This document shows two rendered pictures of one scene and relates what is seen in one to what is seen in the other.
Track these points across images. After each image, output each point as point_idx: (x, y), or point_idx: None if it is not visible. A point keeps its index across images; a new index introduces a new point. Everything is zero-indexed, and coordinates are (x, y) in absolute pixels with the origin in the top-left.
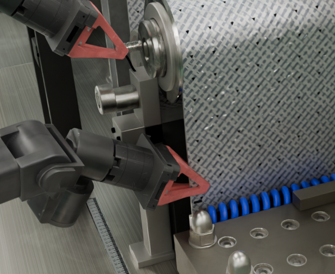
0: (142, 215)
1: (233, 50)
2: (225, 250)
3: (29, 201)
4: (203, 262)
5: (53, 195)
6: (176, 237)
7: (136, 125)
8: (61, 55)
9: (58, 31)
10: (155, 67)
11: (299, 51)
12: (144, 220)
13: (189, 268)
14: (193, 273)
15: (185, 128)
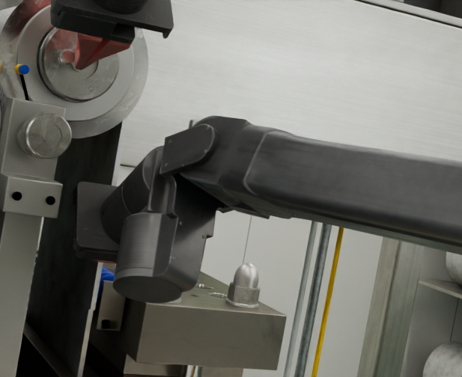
0: None
1: None
2: (185, 297)
3: (173, 262)
4: (205, 305)
5: (212, 230)
6: (154, 304)
7: (49, 179)
8: (168, 36)
9: (146, 4)
10: (113, 80)
11: None
12: (8, 354)
13: (199, 320)
14: (213, 319)
15: (118, 164)
